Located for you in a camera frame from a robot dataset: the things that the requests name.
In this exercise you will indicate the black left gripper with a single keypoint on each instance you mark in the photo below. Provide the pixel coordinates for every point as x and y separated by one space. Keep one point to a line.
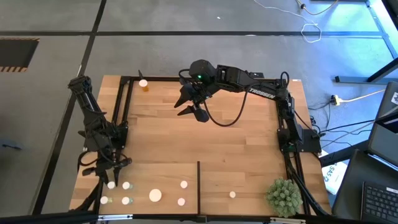
107 161

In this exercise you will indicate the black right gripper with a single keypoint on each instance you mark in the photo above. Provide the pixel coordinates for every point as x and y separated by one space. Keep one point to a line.
199 96

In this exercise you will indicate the small yellow medicine bottle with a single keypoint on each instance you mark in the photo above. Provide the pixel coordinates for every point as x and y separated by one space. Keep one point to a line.
104 200
111 185

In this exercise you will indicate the small green medicine bottle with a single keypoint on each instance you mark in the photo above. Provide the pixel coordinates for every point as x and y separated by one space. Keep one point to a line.
126 185
125 200

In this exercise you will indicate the large orange medicine bottle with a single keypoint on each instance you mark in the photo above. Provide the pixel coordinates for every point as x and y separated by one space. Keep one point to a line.
143 83
155 195

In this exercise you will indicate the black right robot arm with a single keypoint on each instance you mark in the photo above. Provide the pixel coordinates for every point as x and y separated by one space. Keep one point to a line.
264 92

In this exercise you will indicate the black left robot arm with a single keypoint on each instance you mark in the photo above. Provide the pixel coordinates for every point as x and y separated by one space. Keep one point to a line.
93 115

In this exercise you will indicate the black shelf divider panel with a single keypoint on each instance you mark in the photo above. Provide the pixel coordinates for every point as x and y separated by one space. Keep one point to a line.
198 186

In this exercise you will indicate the small white-capped medicine bottle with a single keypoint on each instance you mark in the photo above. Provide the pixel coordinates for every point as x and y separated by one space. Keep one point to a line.
232 194

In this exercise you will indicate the black stand crossbar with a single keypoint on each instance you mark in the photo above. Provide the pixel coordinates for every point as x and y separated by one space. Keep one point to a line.
46 217

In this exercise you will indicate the artificial green plant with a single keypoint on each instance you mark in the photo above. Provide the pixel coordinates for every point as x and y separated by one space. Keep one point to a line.
284 197

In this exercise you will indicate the black floor hatch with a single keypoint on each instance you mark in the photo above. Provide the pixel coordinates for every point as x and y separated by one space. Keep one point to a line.
17 53

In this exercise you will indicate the black desk leg bar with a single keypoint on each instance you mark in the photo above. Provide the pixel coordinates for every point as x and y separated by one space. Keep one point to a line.
342 154

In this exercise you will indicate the black laptop with keyboard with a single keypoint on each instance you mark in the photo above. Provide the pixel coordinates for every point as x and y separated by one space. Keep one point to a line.
381 202

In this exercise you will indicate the black aluminium table frame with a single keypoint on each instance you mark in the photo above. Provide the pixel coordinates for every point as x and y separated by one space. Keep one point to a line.
161 79

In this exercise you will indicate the silver metal bracket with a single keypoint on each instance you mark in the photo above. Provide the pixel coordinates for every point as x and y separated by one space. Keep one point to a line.
115 216
287 220

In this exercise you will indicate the black table-level camera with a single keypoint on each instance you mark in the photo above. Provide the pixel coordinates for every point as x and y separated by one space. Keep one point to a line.
201 219

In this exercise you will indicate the blue-black desk frame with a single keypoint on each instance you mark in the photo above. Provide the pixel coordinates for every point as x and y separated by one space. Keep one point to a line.
351 79

